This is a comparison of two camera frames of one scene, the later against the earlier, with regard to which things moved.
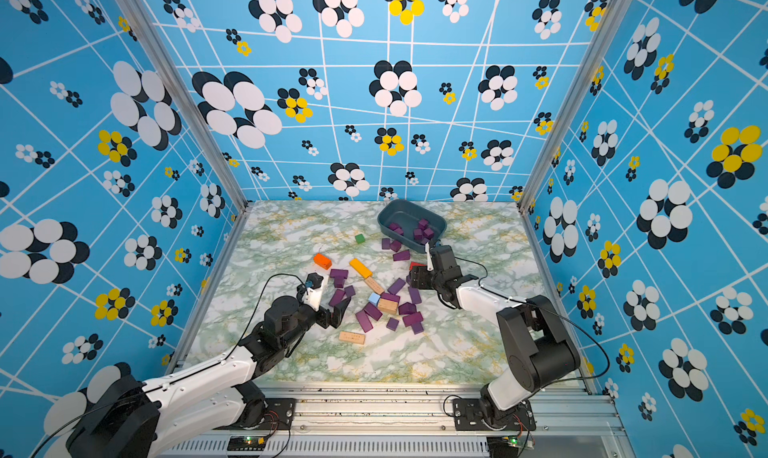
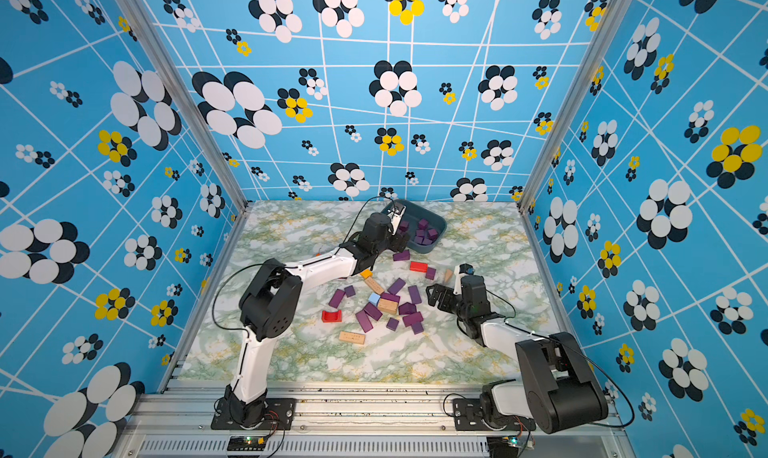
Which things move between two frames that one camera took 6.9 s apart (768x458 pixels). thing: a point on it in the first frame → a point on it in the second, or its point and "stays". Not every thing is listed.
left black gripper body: (305, 316) → (393, 242)
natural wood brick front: (352, 337) stays
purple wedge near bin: (405, 255) stays
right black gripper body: (427, 279) → (463, 312)
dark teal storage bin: (410, 224) stays
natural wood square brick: (387, 306) stays
